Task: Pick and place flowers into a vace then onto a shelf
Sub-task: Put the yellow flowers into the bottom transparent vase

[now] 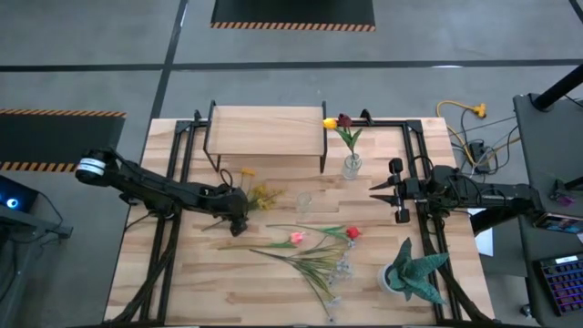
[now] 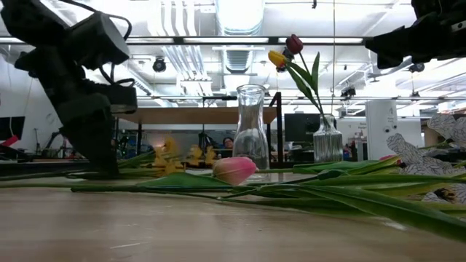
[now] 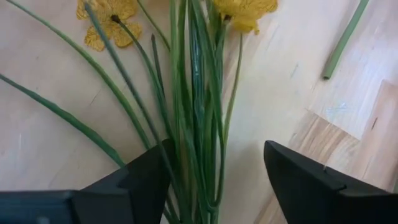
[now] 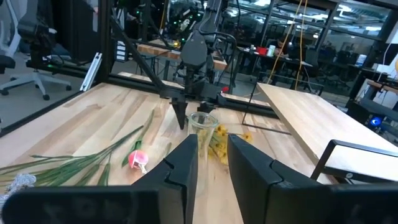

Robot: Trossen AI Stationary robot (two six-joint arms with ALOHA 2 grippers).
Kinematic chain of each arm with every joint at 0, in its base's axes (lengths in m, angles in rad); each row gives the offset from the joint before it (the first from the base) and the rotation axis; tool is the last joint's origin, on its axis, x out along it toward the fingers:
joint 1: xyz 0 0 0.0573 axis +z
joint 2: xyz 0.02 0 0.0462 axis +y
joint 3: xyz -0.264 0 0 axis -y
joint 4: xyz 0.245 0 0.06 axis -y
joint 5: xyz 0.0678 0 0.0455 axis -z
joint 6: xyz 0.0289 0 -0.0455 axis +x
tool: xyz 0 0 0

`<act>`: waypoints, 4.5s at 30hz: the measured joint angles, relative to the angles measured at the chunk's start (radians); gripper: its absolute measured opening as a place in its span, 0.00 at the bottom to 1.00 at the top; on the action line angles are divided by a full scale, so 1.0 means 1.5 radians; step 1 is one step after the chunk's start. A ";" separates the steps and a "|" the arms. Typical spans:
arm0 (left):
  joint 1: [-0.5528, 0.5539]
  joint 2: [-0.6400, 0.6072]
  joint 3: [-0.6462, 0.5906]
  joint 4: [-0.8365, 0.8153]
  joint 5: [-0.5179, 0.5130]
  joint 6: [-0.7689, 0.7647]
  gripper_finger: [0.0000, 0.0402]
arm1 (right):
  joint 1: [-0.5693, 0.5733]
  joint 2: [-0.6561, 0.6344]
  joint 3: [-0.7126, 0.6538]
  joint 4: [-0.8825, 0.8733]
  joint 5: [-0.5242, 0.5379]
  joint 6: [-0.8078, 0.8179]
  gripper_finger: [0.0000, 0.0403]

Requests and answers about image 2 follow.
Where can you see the ribbed clear glass vase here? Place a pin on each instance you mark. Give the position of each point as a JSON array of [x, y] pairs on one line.
[[327, 145]]

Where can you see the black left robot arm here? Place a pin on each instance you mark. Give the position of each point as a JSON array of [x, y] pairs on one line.
[[32, 18]]

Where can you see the light green flower stem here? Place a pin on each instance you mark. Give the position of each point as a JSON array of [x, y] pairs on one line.
[[234, 170]]

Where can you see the yellow artificial tulip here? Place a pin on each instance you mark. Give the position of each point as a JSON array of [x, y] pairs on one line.
[[277, 58]]

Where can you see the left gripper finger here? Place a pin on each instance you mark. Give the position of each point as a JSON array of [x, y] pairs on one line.
[[109, 145], [89, 138]]

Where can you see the person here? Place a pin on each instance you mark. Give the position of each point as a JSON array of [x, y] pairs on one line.
[[228, 142]]

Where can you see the wooden shelf black metal legs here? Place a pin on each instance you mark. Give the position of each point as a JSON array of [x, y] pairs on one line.
[[182, 115]]

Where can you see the red plastic object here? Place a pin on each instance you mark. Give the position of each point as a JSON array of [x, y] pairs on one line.
[[8, 141]]

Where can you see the silver ceiling air duct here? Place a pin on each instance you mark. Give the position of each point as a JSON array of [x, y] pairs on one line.
[[240, 18]]

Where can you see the black wall screen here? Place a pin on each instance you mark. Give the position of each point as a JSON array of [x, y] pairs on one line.
[[11, 127]]

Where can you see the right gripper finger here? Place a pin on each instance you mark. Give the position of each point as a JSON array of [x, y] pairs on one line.
[[397, 54], [397, 38]]

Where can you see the smooth clear glass carafe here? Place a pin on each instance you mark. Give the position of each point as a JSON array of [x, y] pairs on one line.
[[251, 109]]

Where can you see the black metal table frame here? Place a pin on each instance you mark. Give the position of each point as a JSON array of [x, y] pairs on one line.
[[36, 166]]

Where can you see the black computer monitor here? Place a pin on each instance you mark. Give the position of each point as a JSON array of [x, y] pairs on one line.
[[300, 127]]

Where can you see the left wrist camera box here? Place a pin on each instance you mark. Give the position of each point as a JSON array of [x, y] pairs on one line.
[[98, 40]]

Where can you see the dark red artificial tulip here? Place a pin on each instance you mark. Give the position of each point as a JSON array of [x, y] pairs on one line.
[[294, 44]]

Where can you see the yellow artificial flower spray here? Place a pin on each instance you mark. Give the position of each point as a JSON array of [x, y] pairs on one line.
[[170, 145]]

